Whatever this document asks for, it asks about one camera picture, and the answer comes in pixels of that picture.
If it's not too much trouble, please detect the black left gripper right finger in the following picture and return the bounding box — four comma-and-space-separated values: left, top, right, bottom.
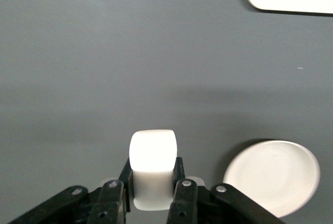
166, 156, 287, 224

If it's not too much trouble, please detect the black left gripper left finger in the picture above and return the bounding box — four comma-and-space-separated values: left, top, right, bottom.
7, 157, 134, 224

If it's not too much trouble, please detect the small white bun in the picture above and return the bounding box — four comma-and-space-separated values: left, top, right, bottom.
129, 129, 180, 212

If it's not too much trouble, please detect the round beige plate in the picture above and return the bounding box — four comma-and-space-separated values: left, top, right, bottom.
222, 140, 321, 218

